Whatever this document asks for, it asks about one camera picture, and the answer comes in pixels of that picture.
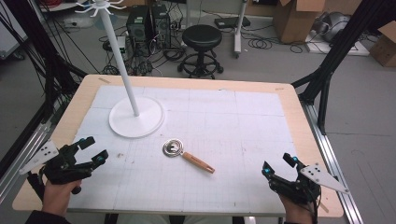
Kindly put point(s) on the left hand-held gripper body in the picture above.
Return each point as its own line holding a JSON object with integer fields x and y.
{"x": 59, "y": 166}

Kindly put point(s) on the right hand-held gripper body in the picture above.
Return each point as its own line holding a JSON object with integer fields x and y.
{"x": 306, "y": 183}

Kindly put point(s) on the white hook stand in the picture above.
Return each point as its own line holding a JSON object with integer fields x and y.
{"x": 124, "y": 77}

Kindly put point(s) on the person's right hand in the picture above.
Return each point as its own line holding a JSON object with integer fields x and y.
{"x": 295, "y": 210}

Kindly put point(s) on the person's left hand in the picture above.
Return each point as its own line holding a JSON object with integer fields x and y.
{"x": 59, "y": 196}

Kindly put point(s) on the wooden table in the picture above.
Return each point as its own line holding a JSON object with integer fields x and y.
{"x": 77, "y": 102}

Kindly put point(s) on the white grid mat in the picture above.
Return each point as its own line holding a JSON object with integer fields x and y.
{"x": 186, "y": 149}

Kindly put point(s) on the white small device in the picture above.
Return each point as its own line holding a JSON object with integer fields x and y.
{"x": 120, "y": 43}

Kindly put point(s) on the black computer tower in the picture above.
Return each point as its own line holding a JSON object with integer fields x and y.
{"x": 148, "y": 26}

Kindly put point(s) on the black round stool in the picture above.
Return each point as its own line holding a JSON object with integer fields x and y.
{"x": 201, "y": 49}

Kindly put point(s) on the grey round appliance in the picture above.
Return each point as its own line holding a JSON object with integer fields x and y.
{"x": 333, "y": 26}

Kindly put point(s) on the small cardboard box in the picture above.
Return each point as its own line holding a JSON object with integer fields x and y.
{"x": 385, "y": 43}

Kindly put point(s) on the black flat device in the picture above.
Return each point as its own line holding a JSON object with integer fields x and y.
{"x": 232, "y": 21}

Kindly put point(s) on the aluminium rail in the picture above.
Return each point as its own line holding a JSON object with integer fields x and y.
{"x": 18, "y": 158}
{"x": 333, "y": 158}

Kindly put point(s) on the black metal frame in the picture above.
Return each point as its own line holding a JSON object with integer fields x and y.
{"x": 37, "y": 62}
{"x": 339, "y": 53}

